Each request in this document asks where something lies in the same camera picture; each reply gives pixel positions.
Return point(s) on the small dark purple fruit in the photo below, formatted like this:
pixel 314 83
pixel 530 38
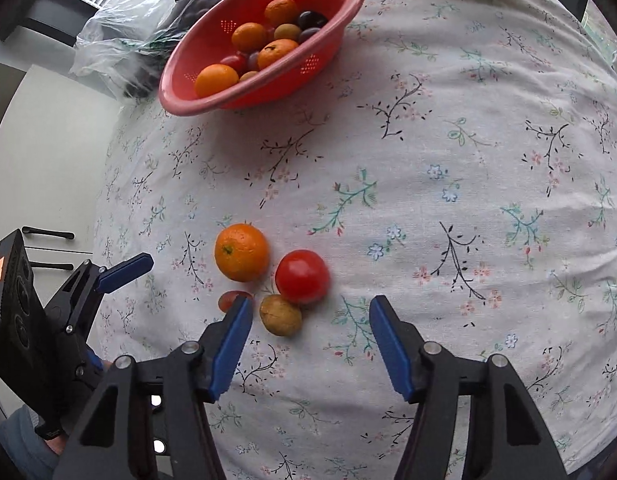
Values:
pixel 309 35

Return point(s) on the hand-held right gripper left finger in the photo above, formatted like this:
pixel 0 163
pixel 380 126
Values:
pixel 233 345

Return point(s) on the dark purple plum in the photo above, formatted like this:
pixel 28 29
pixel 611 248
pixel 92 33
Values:
pixel 312 20

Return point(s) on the black wristband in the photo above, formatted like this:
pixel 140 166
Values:
pixel 48 430

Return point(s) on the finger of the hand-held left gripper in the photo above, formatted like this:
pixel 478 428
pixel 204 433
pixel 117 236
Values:
pixel 92 361
pixel 126 267

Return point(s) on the mandarin with green stem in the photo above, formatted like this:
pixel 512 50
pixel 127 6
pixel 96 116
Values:
pixel 277 53

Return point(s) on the large smooth orange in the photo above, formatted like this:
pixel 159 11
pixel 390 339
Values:
pixel 216 80

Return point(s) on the red tomato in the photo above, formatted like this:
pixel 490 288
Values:
pixel 302 277
pixel 233 62

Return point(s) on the person's left forearm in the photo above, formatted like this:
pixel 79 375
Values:
pixel 26 445

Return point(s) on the floral tablecloth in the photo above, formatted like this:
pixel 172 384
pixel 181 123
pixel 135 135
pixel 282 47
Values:
pixel 438 160

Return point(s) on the red plastic colander basket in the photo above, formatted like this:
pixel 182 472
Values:
pixel 288 85

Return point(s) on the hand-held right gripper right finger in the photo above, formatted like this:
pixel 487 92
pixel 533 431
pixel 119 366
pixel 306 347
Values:
pixel 391 345

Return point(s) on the red grape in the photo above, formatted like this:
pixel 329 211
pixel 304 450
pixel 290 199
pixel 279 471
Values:
pixel 228 300
pixel 253 61

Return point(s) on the clear plastic bag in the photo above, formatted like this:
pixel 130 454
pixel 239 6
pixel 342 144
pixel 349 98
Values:
pixel 123 45

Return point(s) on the orange mandarin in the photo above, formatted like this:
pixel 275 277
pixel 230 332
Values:
pixel 242 252
pixel 249 36

